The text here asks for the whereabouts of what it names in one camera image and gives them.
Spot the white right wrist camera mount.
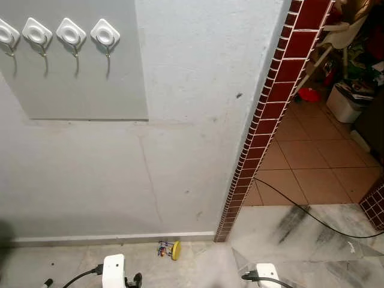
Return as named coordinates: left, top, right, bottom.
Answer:
left=256, top=263, right=278, bottom=288

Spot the beige high chair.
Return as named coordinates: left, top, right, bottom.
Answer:
left=294, top=0, right=373, bottom=97

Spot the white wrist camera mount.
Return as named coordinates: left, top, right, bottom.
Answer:
left=256, top=263, right=278, bottom=288
left=102, top=254, right=127, bottom=288

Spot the dark cabinet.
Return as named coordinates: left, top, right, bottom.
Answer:
left=351, top=90, right=384, bottom=166

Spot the grey wall panel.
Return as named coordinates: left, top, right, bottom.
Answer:
left=0, top=0, right=149, bottom=121

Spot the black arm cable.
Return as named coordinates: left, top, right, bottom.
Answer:
left=242, top=270, right=295, bottom=288
left=62, top=266, right=104, bottom=288

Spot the grey baseboard strip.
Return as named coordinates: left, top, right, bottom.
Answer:
left=12, top=232, right=217, bottom=247

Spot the red plastic bowl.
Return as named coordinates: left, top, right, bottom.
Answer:
left=298, top=88, right=322, bottom=103

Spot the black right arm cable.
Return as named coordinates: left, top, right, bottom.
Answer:
left=242, top=270, right=295, bottom=288

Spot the white storage bin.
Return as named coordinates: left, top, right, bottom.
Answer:
left=326, top=81, right=376, bottom=124

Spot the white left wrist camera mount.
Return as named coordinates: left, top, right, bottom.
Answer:
left=102, top=254, right=127, bottom=288

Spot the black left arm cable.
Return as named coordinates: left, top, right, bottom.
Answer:
left=62, top=266, right=104, bottom=288

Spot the long black floor cable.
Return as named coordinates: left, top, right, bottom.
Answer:
left=255, top=178, right=384, bottom=239

